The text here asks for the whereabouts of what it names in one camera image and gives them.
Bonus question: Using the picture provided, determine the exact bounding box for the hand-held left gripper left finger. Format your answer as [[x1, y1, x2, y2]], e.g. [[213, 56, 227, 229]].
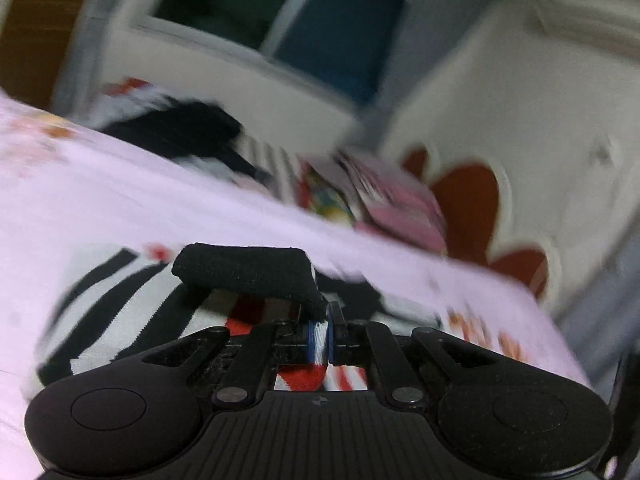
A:
[[142, 317, 329, 407]]

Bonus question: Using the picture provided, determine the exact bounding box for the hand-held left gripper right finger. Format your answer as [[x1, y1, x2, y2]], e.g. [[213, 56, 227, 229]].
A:
[[327, 302, 507, 407]]

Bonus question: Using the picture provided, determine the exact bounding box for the black white red striped garment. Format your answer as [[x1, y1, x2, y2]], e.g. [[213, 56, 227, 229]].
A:
[[35, 242, 446, 393]]

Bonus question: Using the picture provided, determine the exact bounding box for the pile of black clothes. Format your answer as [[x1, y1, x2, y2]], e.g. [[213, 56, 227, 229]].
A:
[[100, 97, 273, 187]]

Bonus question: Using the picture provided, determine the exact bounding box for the colourful printed cloth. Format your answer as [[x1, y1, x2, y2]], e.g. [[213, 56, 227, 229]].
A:
[[299, 164, 362, 227]]

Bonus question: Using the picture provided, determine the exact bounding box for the stack of pink pillows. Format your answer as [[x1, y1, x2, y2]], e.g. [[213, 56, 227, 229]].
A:
[[339, 152, 449, 257]]

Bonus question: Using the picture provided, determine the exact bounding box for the grey white striped cloth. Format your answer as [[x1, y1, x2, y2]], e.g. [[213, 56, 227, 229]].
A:
[[239, 134, 307, 207]]

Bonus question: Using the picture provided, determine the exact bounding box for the red and white headboard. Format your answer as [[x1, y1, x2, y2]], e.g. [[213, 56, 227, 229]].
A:
[[382, 0, 640, 313]]

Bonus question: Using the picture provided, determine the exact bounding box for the pink floral bedsheet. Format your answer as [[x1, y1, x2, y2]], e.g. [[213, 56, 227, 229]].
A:
[[0, 95, 591, 480]]

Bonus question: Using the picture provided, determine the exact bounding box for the grey curtain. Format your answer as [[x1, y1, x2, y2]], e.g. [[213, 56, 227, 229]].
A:
[[51, 0, 151, 117], [357, 0, 528, 153]]

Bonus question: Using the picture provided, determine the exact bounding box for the brown wooden wardrobe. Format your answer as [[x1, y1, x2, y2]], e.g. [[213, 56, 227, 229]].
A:
[[0, 0, 107, 109]]

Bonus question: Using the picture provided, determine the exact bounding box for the window with white frame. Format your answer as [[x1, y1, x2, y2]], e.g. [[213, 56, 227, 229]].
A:
[[127, 0, 427, 107]]

